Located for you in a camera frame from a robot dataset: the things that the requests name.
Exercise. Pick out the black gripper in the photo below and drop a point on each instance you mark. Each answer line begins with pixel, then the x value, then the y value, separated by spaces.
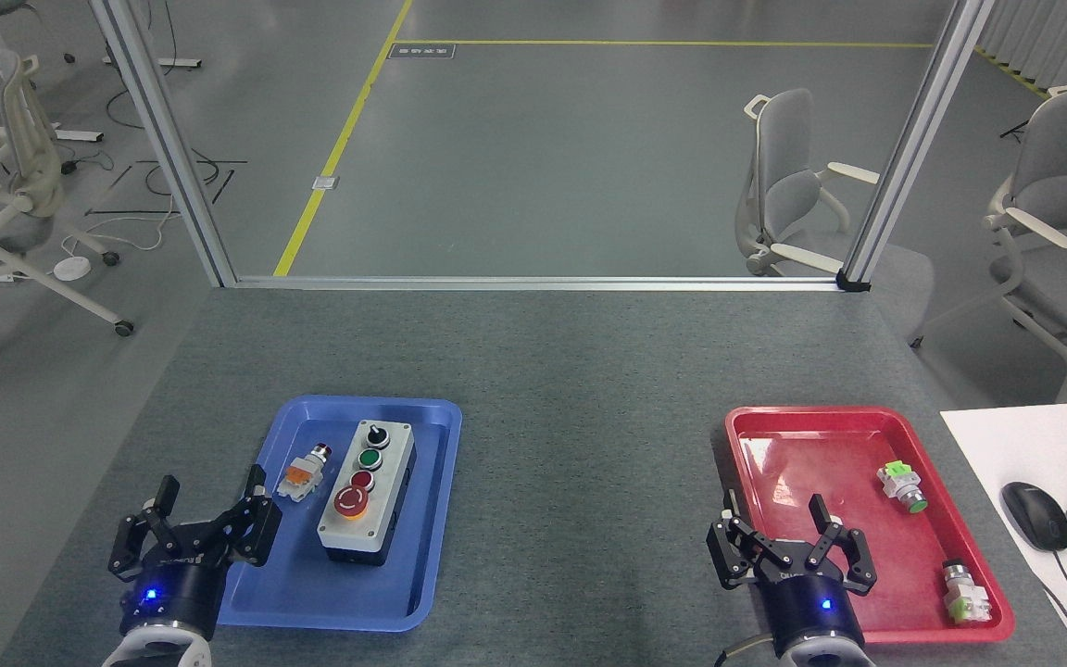
pixel 168 588
pixel 811 611

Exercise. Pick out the grey control box with buttons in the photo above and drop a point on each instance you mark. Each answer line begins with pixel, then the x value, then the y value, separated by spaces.
pixel 362 505

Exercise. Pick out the blue plastic tray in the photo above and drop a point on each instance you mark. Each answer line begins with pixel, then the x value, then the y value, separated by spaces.
pixel 422 519

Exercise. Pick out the red push button orange block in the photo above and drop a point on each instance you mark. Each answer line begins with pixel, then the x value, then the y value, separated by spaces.
pixel 300 476

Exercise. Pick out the silver push button green block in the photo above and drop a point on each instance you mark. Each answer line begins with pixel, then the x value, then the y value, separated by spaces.
pixel 965 593

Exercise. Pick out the red plastic tray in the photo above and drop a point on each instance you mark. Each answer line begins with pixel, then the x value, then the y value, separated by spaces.
pixel 885 556

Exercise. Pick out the black computer mouse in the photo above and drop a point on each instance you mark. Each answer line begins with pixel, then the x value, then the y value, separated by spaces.
pixel 1035 515

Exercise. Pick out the white side table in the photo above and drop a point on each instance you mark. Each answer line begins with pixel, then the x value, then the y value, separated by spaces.
pixel 1015 445

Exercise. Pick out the white round floor device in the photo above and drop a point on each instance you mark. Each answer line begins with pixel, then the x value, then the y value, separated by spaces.
pixel 72 268

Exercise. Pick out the silver floor socket plate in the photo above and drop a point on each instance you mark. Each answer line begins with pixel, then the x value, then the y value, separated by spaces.
pixel 326 182

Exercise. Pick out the white mesh office chair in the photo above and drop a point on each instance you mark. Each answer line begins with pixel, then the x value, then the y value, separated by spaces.
pixel 29 185

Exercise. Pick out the white desk foot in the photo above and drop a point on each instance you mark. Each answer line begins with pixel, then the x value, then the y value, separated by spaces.
pixel 70 135
pixel 172 63

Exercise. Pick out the dark floor label sign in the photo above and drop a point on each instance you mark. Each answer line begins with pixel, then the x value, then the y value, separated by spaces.
pixel 421 51

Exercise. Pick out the green push button switch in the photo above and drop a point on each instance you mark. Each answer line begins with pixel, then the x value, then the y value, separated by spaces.
pixel 901 486

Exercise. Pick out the silver aluminium post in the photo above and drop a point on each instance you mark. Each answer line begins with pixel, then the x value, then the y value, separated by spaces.
pixel 913 139
pixel 163 139

